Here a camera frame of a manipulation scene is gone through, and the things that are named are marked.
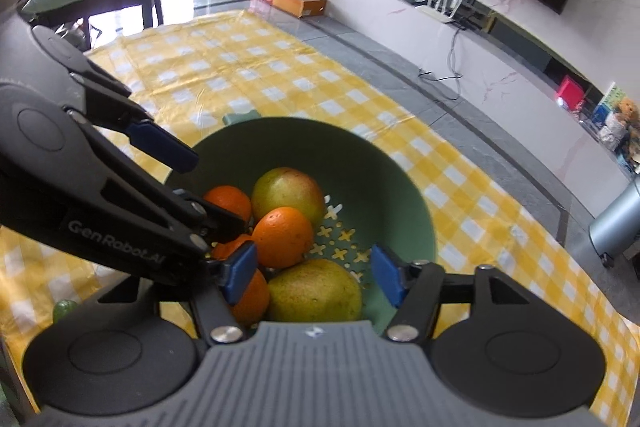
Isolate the orange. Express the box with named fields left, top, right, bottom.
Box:
left=202, top=185, right=252, bottom=224
left=229, top=268, right=271, bottom=326
left=251, top=206, right=315, bottom=269
left=210, top=234, right=256, bottom=262

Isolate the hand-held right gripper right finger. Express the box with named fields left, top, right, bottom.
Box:
left=371, top=244, right=540, bottom=342

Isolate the yellow-green pear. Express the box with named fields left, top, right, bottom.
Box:
left=251, top=167, right=326, bottom=228
left=267, top=258, right=363, bottom=323

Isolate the blue picture book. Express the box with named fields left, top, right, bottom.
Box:
left=590, top=82, right=629, bottom=128

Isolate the teddy bear in basket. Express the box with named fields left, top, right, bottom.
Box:
left=602, top=99, right=640, bottom=154

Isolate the grey pedal trash can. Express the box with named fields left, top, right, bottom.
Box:
left=588, top=177, right=640, bottom=269

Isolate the white router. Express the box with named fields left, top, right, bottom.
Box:
left=415, top=0, right=467, bottom=24

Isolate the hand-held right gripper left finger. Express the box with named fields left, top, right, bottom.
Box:
left=99, top=241, right=259, bottom=344

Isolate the white marble television console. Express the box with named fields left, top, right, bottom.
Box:
left=297, top=0, right=640, bottom=218

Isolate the green colander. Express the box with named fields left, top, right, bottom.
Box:
left=165, top=112, right=439, bottom=339

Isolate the orange cardboard box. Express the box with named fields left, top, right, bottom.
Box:
left=272, top=0, right=328, bottom=18

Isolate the yellow checked tablecloth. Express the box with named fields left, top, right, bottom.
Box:
left=0, top=9, right=640, bottom=427

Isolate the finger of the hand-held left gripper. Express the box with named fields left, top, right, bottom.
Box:
left=60, top=54, right=199, bottom=174
left=82, top=124, right=247, bottom=259

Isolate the green cucumber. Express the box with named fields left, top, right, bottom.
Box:
left=52, top=299, right=79, bottom=326

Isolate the red box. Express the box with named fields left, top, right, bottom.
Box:
left=556, top=75, right=586, bottom=112

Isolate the black cable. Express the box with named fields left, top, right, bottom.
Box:
left=417, top=24, right=464, bottom=100

